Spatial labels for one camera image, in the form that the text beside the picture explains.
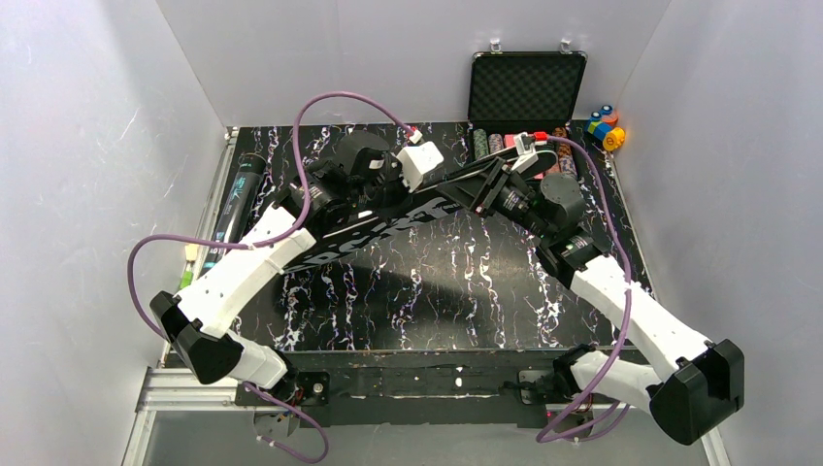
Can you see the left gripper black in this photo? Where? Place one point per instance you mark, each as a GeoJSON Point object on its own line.
{"type": "Point", "coordinates": [391, 192]}

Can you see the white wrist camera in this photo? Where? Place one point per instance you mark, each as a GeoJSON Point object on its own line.
{"type": "Point", "coordinates": [417, 162]}
{"type": "Point", "coordinates": [534, 157]}

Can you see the poker chip row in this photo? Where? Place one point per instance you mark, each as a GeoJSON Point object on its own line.
{"type": "Point", "coordinates": [496, 142]}
{"type": "Point", "coordinates": [566, 162]}
{"type": "Point", "coordinates": [480, 144]}

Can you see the black racket bag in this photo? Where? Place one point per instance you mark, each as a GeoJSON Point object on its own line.
{"type": "Point", "coordinates": [434, 200]}

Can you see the beige small block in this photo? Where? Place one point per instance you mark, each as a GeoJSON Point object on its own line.
{"type": "Point", "coordinates": [191, 252]}

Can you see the green small block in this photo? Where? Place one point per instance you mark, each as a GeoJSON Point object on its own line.
{"type": "Point", "coordinates": [186, 279]}

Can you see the colourful toy block train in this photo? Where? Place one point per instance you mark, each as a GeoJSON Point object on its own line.
{"type": "Point", "coordinates": [603, 126]}

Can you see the poker chip row far right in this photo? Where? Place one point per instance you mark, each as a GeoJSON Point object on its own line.
{"type": "Point", "coordinates": [566, 162]}

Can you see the black shuttlecock tube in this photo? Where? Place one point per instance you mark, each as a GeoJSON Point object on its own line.
{"type": "Point", "coordinates": [236, 209]}

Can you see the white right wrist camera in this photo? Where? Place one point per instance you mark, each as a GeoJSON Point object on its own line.
{"type": "Point", "coordinates": [534, 157]}

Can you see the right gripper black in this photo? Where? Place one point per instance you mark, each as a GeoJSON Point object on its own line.
{"type": "Point", "coordinates": [486, 192]}

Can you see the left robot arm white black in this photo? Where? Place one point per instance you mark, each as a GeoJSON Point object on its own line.
{"type": "Point", "coordinates": [196, 321]}

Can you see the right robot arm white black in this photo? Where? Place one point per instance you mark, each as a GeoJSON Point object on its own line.
{"type": "Point", "coordinates": [685, 381]}

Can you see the pink playing card deck upper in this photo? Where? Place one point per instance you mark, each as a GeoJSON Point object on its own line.
{"type": "Point", "coordinates": [513, 141]}

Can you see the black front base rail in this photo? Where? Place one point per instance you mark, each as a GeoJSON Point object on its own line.
{"type": "Point", "coordinates": [437, 387]}

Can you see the black poker chip case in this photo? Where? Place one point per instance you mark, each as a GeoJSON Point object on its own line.
{"type": "Point", "coordinates": [516, 91]}

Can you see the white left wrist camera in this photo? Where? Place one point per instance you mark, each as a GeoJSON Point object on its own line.
{"type": "Point", "coordinates": [417, 162]}

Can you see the poker chip row far left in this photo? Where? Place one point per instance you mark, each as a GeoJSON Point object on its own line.
{"type": "Point", "coordinates": [480, 144]}

